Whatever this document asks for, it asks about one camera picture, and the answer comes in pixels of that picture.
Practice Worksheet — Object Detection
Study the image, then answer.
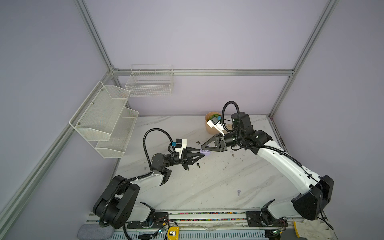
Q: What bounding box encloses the white mesh lower shelf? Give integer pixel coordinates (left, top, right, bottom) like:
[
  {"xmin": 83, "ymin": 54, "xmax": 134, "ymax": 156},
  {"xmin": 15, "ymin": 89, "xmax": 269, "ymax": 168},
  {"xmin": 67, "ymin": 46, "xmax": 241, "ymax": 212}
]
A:
[{"xmin": 96, "ymin": 108, "xmax": 139, "ymax": 159}]

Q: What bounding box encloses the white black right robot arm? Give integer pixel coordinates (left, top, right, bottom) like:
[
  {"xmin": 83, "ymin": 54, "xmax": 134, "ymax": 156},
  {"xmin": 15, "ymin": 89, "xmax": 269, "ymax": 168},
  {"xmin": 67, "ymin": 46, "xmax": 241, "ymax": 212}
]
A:
[{"xmin": 202, "ymin": 112, "xmax": 334, "ymax": 226}]

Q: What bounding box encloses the grey sponge pad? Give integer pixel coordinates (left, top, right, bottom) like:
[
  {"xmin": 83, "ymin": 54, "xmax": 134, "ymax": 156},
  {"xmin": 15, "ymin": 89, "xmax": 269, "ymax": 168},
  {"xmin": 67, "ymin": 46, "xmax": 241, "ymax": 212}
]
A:
[{"xmin": 77, "ymin": 224, "xmax": 115, "ymax": 240}]

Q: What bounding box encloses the yellow tag box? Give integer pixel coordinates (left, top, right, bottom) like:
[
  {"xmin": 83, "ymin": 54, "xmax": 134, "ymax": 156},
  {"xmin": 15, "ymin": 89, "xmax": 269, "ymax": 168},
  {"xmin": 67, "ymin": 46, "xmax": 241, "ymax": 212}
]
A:
[{"xmin": 167, "ymin": 227, "xmax": 180, "ymax": 240}]

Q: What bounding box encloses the orange pot with green plant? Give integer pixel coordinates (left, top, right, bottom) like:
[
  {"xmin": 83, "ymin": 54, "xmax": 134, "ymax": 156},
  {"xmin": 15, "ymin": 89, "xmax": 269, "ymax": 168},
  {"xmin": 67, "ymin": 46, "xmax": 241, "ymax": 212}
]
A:
[{"xmin": 205, "ymin": 112, "xmax": 224, "ymax": 135}]

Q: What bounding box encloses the white wire basket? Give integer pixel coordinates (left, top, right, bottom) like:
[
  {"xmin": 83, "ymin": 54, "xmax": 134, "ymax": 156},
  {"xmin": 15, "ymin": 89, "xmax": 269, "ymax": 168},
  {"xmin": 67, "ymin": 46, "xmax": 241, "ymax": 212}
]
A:
[{"xmin": 126, "ymin": 65, "xmax": 174, "ymax": 97}]

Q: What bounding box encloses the white mesh upper shelf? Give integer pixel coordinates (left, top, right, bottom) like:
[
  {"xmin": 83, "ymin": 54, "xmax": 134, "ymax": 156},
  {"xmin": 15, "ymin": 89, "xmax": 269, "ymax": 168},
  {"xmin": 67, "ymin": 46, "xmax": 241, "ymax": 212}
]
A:
[{"xmin": 69, "ymin": 82, "xmax": 130, "ymax": 142}]

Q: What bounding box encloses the purple earbud charging case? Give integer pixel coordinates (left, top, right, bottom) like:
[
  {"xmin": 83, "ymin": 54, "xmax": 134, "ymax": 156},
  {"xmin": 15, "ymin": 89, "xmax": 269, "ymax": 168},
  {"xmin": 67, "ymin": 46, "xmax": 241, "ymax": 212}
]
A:
[{"xmin": 200, "ymin": 149, "xmax": 211, "ymax": 156}]

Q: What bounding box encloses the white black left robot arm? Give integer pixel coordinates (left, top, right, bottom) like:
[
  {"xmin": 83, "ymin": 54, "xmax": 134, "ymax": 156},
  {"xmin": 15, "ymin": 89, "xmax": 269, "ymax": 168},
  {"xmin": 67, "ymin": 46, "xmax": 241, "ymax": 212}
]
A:
[{"xmin": 93, "ymin": 128, "xmax": 209, "ymax": 229}]

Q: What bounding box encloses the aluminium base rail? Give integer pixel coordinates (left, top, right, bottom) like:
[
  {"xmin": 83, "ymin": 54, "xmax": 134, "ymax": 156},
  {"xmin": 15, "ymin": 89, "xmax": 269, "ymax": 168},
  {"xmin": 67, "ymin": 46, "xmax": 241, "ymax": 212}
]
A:
[{"xmin": 85, "ymin": 208, "xmax": 328, "ymax": 232}]

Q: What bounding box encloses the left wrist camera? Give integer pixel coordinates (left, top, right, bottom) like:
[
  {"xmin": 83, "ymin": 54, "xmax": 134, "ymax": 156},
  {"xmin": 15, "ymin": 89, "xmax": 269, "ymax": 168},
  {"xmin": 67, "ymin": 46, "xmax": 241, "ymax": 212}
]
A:
[{"xmin": 171, "ymin": 139, "xmax": 187, "ymax": 159}]

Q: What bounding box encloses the white mesh shelf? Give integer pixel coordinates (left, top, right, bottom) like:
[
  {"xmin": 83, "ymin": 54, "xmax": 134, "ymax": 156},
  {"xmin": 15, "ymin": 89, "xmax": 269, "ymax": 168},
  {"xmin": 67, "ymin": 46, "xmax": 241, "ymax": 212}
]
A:
[
  {"xmin": 96, "ymin": 108, "xmax": 139, "ymax": 159},
  {"xmin": 69, "ymin": 82, "xmax": 130, "ymax": 142}
]

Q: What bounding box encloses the white glove yellow cuff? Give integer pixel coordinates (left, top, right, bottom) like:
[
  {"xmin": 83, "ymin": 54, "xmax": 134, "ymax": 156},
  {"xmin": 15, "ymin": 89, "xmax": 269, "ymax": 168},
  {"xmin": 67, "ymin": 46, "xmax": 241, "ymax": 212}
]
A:
[{"xmin": 293, "ymin": 219, "xmax": 333, "ymax": 240}]

